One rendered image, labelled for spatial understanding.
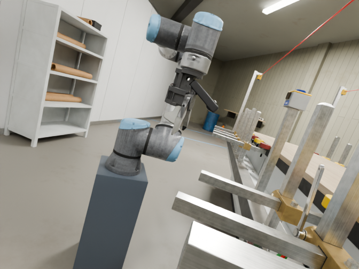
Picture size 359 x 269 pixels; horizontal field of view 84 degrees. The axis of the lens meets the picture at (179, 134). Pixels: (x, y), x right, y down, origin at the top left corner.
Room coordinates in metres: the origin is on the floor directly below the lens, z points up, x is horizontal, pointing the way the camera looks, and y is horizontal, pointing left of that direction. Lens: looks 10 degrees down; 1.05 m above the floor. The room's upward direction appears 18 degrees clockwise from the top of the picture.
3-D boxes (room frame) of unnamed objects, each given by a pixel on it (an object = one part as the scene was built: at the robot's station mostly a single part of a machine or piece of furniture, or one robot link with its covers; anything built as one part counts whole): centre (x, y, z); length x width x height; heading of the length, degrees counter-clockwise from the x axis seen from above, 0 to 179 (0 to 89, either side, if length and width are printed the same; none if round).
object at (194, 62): (0.65, 0.02, 1.16); 0.10 x 0.09 x 0.05; 169
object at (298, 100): (0.88, -0.43, 1.18); 0.07 x 0.07 x 0.08; 81
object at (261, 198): (0.60, -0.32, 0.83); 0.43 x 0.03 x 0.04; 81
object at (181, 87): (0.65, 0.03, 1.08); 0.09 x 0.08 x 0.12; 79
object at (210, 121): (8.87, -1.16, 0.42); 0.54 x 0.54 x 0.83
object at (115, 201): (1.01, 0.24, 0.30); 0.25 x 0.25 x 0.60; 19
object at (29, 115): (2.60, 1.69, 0.77); 0.90 x 0.45 x 1.55; 169
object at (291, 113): (0.89, -0.43, 0.92); 0.05 x 0.04 x 0.45; 171
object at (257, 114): (1.62, -0.55, 0.89); 0.03 x 0.03 x 0.48; 81
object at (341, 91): (2.74, -1.84, 1.25); 0.09 x 0.08 x 1.10; 171
